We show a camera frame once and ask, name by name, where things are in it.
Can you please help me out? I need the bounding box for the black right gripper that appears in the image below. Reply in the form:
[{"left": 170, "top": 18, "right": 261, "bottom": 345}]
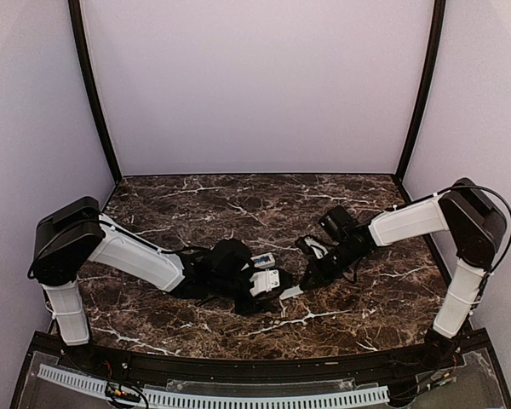
[{"left": 300, "top": 241, "right": 363, "bottom": 290}]

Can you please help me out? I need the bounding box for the white battery cover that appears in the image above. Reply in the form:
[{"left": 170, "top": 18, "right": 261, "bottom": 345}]
[{"left": 279, "top": 285, "right": 303, "bottom": 300}]

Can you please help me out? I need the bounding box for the white remote control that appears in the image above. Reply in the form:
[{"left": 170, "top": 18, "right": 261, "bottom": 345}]
[{"left": 251, "top": 252, "right": 276, "bottom": 269}]

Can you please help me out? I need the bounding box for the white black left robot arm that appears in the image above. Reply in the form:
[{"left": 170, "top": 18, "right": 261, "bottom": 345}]
[{"left": 27, "top": 196, "right": 291, "bottom": 372}]

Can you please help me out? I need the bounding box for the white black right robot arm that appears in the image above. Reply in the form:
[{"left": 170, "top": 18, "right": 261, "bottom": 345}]
[{"left": 296, "top": 178, "right": 511, "bottom": 370}]

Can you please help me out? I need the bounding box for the black front frame rail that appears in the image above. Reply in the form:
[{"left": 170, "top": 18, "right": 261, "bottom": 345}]
[{"left": 91, "top": 345, "right": 432, "bottom": 383}]

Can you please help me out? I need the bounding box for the small circuit board with wires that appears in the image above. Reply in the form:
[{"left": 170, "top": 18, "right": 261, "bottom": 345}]
[{"left": 105, "top": 381, "right": 150, "bottom": 408}]

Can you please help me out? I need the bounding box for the white slotted cable duct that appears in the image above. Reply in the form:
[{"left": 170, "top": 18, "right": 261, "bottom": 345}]
[{"left": 37, "top": 364, "right": 389, "bottom": 408}]

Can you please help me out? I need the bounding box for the black right corner frame post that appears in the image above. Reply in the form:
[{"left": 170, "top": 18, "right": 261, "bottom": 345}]
[{"left": 395, "top": 0, "right": 446, "bottom": 182}]

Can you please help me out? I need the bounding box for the black corner frame post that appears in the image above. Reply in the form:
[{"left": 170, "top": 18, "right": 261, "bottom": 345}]
[
  {"left": 67, "top": 0, "right": 123, "bottom": 185},
  {"left": 395, "top": 0, "right": 446, "bottom": 182}
]

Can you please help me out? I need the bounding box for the black left corner frame post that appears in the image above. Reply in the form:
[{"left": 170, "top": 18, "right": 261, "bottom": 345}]
[{"left": 67, "top": 0, "right": 123, "bottom": 185}]

